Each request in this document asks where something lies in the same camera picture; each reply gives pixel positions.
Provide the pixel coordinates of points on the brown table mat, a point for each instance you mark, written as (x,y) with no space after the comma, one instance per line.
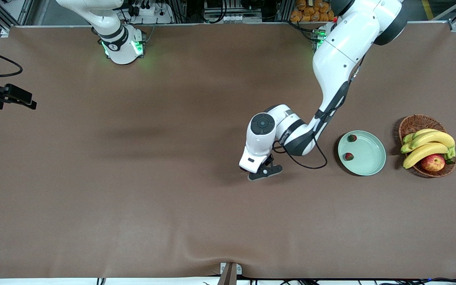
(212,217)

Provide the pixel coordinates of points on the white power strip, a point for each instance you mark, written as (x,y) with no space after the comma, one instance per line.
(149,10)

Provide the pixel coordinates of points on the red apple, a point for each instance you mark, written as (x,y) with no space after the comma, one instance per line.
(433,163)

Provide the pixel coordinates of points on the metal table clamp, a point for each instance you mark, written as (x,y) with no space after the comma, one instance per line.
(230,273)

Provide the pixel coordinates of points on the large yellow banana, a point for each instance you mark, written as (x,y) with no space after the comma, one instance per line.
(426,152)
(434,138)

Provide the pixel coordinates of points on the pale green round plate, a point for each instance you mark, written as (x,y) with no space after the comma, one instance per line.
(366,156)

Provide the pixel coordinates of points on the greenish yellow banana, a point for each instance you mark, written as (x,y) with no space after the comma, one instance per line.
(420,133)

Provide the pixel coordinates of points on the black equipment rack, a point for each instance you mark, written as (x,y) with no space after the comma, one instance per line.
(196,10)

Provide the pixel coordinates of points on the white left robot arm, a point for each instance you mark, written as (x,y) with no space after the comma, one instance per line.
(342,51)

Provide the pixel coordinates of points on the orange bread pile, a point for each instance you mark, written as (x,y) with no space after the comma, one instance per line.
(311,12)

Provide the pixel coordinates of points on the brown wicker basket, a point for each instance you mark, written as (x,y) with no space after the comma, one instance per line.
(416,122)

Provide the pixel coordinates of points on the white terminal block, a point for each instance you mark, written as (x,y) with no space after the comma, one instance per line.
(234,18)

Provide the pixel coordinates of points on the red strawberry green leaves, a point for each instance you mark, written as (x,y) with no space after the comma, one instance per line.
(352,137)
(348,156)

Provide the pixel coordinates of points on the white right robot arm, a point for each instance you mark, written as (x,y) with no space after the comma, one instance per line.
(113,39)

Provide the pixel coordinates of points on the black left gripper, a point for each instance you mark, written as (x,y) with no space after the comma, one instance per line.
(267,161)

